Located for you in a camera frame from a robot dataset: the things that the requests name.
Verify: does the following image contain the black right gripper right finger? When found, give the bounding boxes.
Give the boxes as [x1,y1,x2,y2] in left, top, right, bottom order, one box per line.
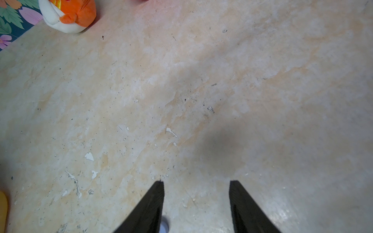
[229,180,280,233]

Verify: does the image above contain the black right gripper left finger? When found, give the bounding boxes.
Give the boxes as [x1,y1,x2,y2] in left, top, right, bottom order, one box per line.
[114,181,165,233]

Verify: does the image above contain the white purple usb drive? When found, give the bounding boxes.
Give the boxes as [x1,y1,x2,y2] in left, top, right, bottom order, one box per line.
[159,216,170,233]

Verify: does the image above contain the yellow plastic storage box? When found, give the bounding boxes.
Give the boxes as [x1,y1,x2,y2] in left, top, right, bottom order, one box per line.
[0,191,8,233]

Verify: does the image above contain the white orange small plush toy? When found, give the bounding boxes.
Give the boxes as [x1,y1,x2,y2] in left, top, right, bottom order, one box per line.
[38,0,97,34]

